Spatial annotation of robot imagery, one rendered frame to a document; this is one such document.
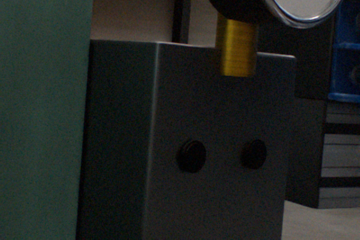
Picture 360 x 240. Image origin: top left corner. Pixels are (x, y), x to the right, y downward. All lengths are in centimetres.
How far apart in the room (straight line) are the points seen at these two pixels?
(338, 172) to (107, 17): 294
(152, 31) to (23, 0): 347
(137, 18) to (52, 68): 339
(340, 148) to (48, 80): 40
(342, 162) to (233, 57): 38
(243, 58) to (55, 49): 7
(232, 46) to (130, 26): 335
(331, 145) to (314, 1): 36
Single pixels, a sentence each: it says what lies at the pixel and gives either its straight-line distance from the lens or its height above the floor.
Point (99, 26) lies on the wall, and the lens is 351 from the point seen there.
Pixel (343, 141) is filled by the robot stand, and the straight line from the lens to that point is 64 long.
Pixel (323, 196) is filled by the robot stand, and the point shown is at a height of 51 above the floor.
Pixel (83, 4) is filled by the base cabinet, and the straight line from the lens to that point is 28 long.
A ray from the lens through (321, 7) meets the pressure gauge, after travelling 28.
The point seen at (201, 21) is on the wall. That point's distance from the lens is 398.
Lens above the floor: 61
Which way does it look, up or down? 3 degrees down
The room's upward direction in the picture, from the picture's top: 5 degrees clockwise
